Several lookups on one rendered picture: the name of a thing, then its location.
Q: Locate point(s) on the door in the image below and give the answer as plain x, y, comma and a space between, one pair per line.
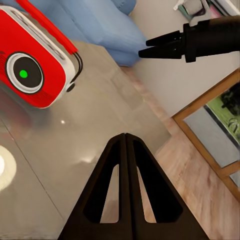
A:
212, 124

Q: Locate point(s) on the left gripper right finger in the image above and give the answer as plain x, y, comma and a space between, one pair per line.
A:
174, 220

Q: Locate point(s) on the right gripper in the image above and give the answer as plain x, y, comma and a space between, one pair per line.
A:
207, 38

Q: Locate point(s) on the sofa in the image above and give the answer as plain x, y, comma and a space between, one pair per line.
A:
100, 22

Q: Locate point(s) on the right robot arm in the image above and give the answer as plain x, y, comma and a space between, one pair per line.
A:
202, 36

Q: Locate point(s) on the radio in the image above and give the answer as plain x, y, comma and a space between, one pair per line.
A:
30, 63

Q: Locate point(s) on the coffee table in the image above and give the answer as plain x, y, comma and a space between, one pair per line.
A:
47, 155

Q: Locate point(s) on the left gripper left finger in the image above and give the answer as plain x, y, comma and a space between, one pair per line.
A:
84, 221

